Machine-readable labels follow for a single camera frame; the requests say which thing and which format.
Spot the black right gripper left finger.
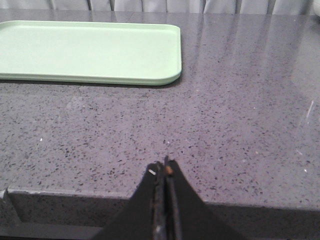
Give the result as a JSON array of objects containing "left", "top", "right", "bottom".
[{"left": 94, "top": 161, "right": 164, "bottom": 240}]

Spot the light green plastic tray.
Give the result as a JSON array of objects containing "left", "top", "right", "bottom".
[{"left": 0, "top": 20, "right": 182, "bottom": 86}]

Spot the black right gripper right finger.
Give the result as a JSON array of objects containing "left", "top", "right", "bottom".
[{"left": 164, "top": 156, "right": 246, "bottom": 240}]

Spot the grey pleated curtain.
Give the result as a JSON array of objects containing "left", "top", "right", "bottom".
[{"left": 0, "top": 0, "right": 320, "bottom": 16}]

